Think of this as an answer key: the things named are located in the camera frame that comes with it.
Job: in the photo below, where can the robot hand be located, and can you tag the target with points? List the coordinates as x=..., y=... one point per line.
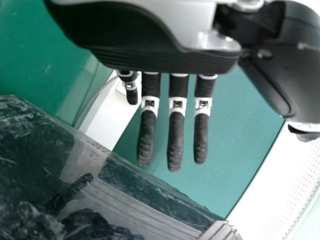
x=155, y=30

